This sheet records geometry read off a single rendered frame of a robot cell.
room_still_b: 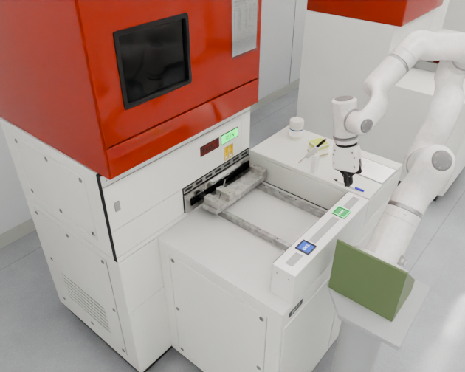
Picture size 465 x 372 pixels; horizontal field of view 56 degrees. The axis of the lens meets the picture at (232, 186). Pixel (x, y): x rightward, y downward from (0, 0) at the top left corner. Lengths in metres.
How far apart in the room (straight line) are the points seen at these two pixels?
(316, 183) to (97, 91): 1.05
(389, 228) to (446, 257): 1.72
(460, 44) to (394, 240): 0.67
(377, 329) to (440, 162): 0.58
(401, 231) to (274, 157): 0.77
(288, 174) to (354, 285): 0.67
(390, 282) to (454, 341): 1.30
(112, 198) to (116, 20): 0.60
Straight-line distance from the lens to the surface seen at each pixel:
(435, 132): 1.65
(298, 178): 2.01
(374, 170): 2.05
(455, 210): 3.69
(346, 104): 1.53
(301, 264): 1.53
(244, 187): 2.00
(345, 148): 1.60
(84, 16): 1.29
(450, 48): 1.67
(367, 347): 1.80
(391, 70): 1.62
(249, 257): 1.74
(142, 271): 1.89
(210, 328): 1.96
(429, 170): 1.52
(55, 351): 2.63
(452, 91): 1.67
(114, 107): 1.40
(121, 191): 1.61
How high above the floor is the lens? 2.03
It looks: 35 degrees down
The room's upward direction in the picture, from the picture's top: straight up
